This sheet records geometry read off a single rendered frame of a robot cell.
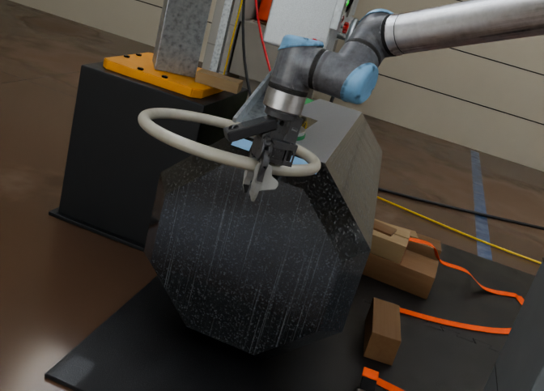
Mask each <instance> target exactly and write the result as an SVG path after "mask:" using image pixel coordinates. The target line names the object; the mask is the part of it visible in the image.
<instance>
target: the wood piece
mask: <svg viewBox="0 0 544 391"><path fill-rule="evenodd" d="M194 82H196V83H200V84H204V85H207V86H210V87H215V88H218V89H220V90H224V91H229V92H231V93H234V94H237V93H239V92H240V91H241V88H242V85H243V82H244V80H241V79H236V78H233V77H230V76H227V75H224V74H219V73H216V72H213V71H210V70H205V69H200V70H198V71H197V73H196V77H195V81H194Z"/></svg>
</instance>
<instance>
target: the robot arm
mask: <svg viewBox="0 0 544 391"><path fill-rule="evenodd" d="M540 35H544V0H468V1H463V2H455V3H451V4H447V5H443V6H434V7H430V8H426V9H422V10H417V11H409V12H405V13H401V14H397V13H393V12H391V11H388V10H385V9H375V10H372V11H369V12H368V13H367V14H366V15H365V16H364V17H363V18H362V19H361V20H360V21H359V23H358V25H357V27H356V29H355V30H354V31H353V32H352V34H351V35H350V37H349V38H348V40H347V41H346V43H345V44H344V45H343V46H342V47H341V49H340V50H339V52H338V53H335V52H333V51H330V50H328V49H323V48H324V44H323V42H321V41H318V40H313V39H308V38H305V37H301V36H294V35H289V34H288V35H285V36H284V37H283V39H282V42H281V45H280V47H279V48H278V55H277V57H276V60H275V64H274V68H273V71H272V74H271V76H270V81H269V84H268V87H267V89H266V94H265V97H264V100H263V104H264V105H265V106H266V109H265V113H266V114H268V115H266V116H264V117H259V118H256V119H252V120H250V121H245V122H241V123H239V124H235V125H230V126H228V127H225V128H223V132H224V136H225V138H226V139H227V140H228V141H229V142H235V141H238V140H241V139H243V138H248V137H251V136H254V135H255V137H254V140H253V144H252V146H251V147H250V150H249V153H248V157H250V158H254V159H257V161H259V163H258V164H257V165H256V166H255V169H254V172H252V171H248V170H244V179H243V188H244V192H245V193H247V191H248V189H249V185H250V181H252V184H251V188H250V190H249V195H250V198H251V201H252V202H254V201H255V199H256V197H257V195H258V193H259V191H262V190H272V189H276V188H277V187H278V181H277V180H276V179H274V178H273V177H272V170H273V168H272V165H271V164H269V162H271V163H273V164H277V165H283V166H288V167H291V166H292V163H293V160H294V158H295V153H296V151H297V148H298V146H297V145H296V144H295V143H296V140H297V138H298V135H299V132H300V127H301V125H302V122H303V118H300V117H299V115H301V113H302V111H303V107H304V103H305V100H306V98H307V95H308V91H309V88H311V89H313V90H315V91H319V92H322V93H325V94H326V95H329V96H333V97H336V98H339V99H341V100H342V101H344V102H350V103H352V104H362V103H363V102H364V101H366V100H367V99H368V97H369V96H370V95H371V94H372V90H374V87H375V86H376V82H377V79H378V74H379V71H378V67H379V65H380V64H381V63H382V61H383V60H384V58H386V57H396V56H401V55H402V54H405V53H417V52H422V51H428V50H435V49H446V48H452V47H458V46H464V45H476V44H481V43H487V42H494V41H500V40H511V39H517V38H523V37H529V36H540ZM293 151H294V154H293ZM292 155H293V156H292ZM291 156H292V159H291ZM290 161H291V162H290Z"/></svg>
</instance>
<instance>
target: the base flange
mask: <svg viewBox="0 0 544 391"><path fill-rule="evenodd" d="M152 58H153V53H136V54H130V55H123V56H116V57H106V58H105V59H104V64H103V66H104V68H105V69H106V70H111V71H114V72H117V73H119V74H123V75H126V76H129V77H131V78H134V79H138V80H141V81H143V82H146V83H150V84H153V85H156V86H158V87H162V88H165V89H168V90H170V91H174V92H177V93H180V94H182V95H185V96H189V97H193V98H199V99H201V98H204V97H207V96H211V95H214V94H216V93H219V92H221V91H223V90H220V89H218V88H215V87H210V86H207V85H204V84H200V83H196V82H194V81H195V78H192V77H188V76H184V75H180V74H173V73H168V72H165V71H161V70H155V68H154V65H153V61H152Z"/></svg>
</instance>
